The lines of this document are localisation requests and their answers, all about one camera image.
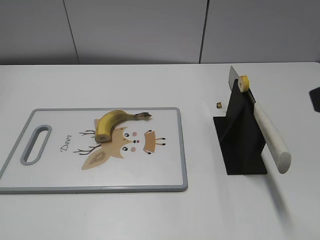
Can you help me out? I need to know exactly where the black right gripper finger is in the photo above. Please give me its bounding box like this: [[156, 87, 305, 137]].
[[309, 87, 320, 112]]

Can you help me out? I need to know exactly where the white handled kitchen knife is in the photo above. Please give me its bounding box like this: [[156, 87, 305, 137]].
[[228, 66, 292, 174]]

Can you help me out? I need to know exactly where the cut banana slice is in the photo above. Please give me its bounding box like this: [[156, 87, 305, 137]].
[[238, 75, 250, 93]]

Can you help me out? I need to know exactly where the yellow banana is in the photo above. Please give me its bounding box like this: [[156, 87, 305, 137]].
[[95, 110, 152, 143]]

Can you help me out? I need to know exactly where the black knife stand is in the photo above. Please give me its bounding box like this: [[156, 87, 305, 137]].
[[213, 79, 268, 175]]

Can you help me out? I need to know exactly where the small brass nut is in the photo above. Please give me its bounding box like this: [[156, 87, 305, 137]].
[[216, 102, 223, 109]]

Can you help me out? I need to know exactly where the white grey deer cutting board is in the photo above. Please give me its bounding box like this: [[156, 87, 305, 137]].
[[0, 107, 188, 194]]

